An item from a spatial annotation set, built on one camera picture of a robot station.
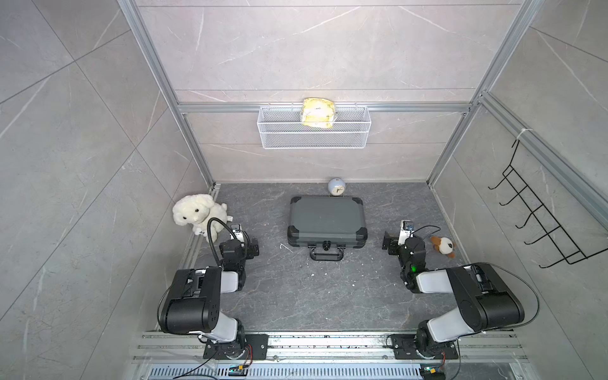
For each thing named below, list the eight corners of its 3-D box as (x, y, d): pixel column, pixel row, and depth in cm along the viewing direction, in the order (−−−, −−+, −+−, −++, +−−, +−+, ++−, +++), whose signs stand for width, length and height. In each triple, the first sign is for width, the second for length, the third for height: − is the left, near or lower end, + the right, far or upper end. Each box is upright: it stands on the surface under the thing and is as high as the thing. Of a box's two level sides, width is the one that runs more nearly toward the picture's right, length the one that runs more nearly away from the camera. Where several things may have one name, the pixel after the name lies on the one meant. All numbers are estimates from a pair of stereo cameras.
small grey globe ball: (328, 198, 116) (329, 187, 110) (327, 188, 120) (328, 177, 114) (343, 198, 116) (345, 187, 110) (342, 188, 120) (344, 177, 114)
